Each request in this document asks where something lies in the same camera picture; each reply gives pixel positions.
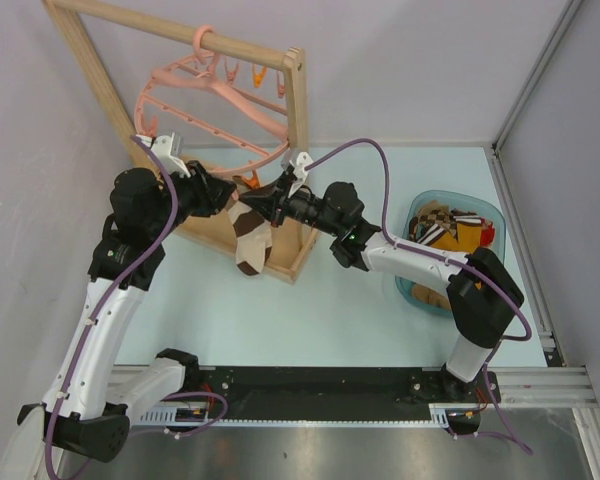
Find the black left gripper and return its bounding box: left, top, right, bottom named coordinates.
left=147, top=160, right=236, bottom=239

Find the pile of socks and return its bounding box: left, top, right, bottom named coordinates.
left=404, top=199, right=499, bottom=311

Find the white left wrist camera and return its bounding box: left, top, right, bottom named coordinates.
left=151, top=133, right=191, bottom=178

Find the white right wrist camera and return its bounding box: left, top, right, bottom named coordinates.
left=281, top=149, right=314, bottom=198

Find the pink round clip hanger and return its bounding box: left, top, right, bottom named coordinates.
left=134, top=25, right=290, bottom=178

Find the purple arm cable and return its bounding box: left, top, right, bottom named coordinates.
left=42, top=134, right=181, bottom=479
left=304, top=137, right=534, bottom=456

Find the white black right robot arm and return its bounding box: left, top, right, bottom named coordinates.
left=240, top=173, right=524, bottom=401

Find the mustard yellow sock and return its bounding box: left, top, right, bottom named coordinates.
left=439, top=223, right=483, bottom=253

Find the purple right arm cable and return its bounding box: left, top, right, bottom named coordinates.
left=304, top=137, right=534, bottom=456

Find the aluminium frame profile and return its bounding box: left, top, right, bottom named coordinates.
left=492, top=1, right=600, bottom=479

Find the blue plastic sock bin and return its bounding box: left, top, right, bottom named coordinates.
left=394, top=188, right=507, bottom=319

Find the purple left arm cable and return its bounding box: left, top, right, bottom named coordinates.
left=42, top=134, right=181, bottom=479

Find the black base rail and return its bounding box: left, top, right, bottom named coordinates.
left=179, top=364, right=456, bottom=424

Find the orange clothes clip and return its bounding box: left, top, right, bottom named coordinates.
left=241, top=170, right=261, bottom=190

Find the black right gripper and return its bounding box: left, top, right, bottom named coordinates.
left=241, top=170, right=342, bottom=236

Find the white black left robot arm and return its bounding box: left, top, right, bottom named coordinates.
left=18, top=161, right=236, bottom=479

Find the wooden hanger rack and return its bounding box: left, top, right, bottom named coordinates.
left=44, top=1, right=318, bottom=283

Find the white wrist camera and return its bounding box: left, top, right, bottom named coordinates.
left=281, top=149, right=314, bottom=198
left=151, top=133, right=191, bottom=178

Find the white slotted cable duct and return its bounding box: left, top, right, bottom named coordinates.
left=104, top=404, right=454, bottom=429

